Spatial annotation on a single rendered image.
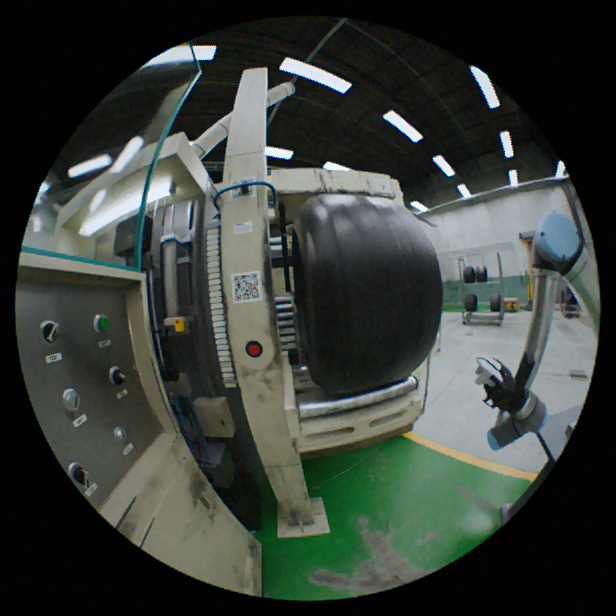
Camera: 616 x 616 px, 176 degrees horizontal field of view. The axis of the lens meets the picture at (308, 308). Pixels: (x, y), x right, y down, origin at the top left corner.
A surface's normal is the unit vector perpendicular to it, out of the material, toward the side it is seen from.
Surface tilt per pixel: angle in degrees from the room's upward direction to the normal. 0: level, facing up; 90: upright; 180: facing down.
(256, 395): 90
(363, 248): 76
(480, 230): 90
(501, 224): 90
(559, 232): 85
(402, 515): 0
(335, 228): 69
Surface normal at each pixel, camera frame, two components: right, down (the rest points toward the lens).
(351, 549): -0.11, -0.99
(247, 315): 0.11, 0.04
